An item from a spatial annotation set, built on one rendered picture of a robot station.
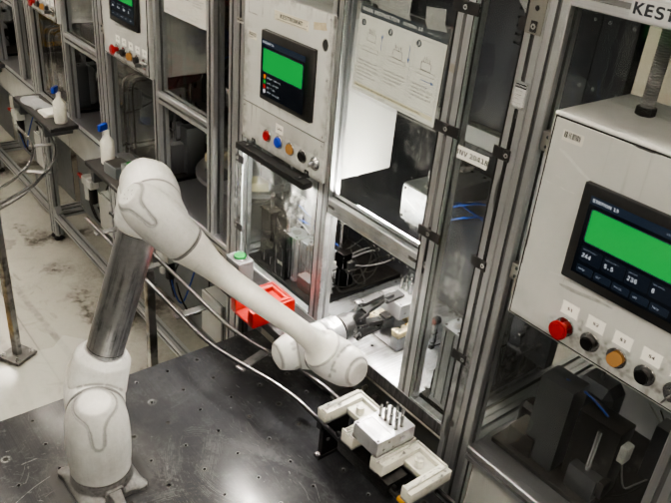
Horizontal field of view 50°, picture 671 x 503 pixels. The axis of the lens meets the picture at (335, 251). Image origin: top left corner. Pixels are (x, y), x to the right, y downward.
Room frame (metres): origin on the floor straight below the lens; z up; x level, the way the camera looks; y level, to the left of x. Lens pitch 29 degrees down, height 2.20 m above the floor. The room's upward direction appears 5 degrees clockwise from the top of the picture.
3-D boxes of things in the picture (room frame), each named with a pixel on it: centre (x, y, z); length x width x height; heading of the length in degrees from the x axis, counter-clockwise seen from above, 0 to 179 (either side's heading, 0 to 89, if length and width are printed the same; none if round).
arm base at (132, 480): (1.34, 0.55, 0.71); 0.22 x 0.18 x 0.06; 41
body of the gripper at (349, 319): (1.70, -0.06, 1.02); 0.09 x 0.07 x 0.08; 131
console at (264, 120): (2.10, 0.11, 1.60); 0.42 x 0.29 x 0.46; 41
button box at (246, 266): (2.01, 0.30, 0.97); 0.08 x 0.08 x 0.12; 41
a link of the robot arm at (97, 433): (1.37, 0.56, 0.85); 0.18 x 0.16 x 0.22; 22
